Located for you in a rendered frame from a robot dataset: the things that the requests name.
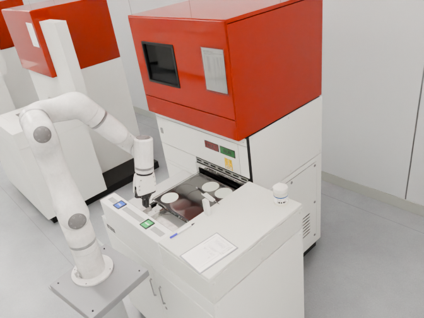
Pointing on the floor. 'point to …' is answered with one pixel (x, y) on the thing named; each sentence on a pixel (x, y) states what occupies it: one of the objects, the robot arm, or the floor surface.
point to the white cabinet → (291, 257)
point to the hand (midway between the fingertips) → (146, 202)
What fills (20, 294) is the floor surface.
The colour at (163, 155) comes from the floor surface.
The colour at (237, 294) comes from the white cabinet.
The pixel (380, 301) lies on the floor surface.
